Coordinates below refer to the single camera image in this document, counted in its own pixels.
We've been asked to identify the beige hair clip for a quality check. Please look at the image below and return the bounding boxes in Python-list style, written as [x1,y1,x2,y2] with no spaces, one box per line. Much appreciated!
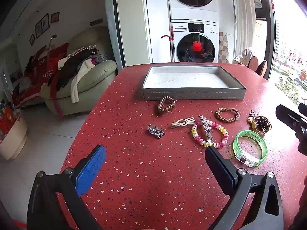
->
[171,116,196,129]

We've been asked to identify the pile of dark clothes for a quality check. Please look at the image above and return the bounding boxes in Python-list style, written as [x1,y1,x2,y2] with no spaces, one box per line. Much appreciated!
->
[47,47,106,88]

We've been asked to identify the white tall cabinet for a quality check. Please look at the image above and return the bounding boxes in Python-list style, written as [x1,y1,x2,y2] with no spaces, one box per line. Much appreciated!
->
[115,0,172,68]

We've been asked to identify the brown coil hair tie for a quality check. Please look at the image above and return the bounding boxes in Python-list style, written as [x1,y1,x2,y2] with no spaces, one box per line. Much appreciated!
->
[157,96,176,116]

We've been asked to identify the brown braided bracelet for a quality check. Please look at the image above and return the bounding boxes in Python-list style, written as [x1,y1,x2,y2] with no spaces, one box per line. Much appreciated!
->
[215,108,240,123]

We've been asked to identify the white round bin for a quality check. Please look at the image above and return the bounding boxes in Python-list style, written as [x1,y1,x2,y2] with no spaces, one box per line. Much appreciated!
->
[0,115,28,161]

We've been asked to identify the red blanket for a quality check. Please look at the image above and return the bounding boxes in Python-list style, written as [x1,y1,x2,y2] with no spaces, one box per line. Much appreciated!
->
[12,44,70,108]

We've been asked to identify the green translucent bangle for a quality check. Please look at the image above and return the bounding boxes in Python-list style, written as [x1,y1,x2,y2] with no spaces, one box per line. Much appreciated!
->
[233,130,268,168]

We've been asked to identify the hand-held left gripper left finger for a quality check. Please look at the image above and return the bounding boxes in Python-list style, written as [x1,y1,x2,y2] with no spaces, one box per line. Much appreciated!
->
[27,144,106,230]

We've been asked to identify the silver star hair clip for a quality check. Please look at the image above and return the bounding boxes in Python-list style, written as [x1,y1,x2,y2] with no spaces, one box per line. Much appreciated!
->
[199,115,214,140]

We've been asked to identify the white curtain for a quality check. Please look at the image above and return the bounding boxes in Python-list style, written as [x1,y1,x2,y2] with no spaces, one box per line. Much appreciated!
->
[234,0,257,63]

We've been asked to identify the grey shallow tray box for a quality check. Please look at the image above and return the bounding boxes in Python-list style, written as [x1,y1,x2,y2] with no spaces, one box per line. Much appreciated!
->
[142,65,247,101]

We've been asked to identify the pink yellow spiral hair tie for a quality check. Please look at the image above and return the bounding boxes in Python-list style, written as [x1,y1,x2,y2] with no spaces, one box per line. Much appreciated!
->
[191,120,229,148]

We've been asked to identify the brown chair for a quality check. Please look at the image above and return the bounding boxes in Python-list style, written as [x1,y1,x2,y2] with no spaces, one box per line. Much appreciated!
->
[257,60,268,78]
[248,56,259,73]

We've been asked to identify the beige cloth on chair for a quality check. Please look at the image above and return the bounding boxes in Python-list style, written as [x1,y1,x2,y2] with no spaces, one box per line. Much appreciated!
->
[233,47,254,66]

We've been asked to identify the silver rhinestone brooch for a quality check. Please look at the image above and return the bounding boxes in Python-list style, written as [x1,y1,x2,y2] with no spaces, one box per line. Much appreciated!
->
[147,125,165,139]

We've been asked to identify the yellow and black hair ties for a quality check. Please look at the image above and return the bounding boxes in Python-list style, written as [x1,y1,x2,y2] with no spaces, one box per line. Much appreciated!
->
[248,115,272,133]

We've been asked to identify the white washing machine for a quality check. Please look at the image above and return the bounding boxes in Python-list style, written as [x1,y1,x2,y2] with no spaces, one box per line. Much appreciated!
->
[170,19,220,64]

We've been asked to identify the pale green sofa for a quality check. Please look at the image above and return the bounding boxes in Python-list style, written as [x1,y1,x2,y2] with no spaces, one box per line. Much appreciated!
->
[40,26,118,118]

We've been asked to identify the red window sticker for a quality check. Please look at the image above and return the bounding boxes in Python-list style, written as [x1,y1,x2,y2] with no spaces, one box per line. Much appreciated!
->
[286,50,307,68]

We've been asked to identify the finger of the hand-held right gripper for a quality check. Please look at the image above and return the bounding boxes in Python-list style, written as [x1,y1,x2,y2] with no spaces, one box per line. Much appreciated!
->
[275,103,307,146]

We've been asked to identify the white garment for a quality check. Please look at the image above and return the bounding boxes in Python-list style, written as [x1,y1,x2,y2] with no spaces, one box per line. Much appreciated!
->
[71,59,96,103]

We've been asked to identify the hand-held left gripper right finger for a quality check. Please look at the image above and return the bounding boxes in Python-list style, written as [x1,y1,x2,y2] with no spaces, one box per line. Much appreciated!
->
[205,146,285,230]

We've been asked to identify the checkered beige cloth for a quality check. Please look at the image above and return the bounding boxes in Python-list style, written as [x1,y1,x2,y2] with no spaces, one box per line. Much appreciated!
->
[219,32,229,64]

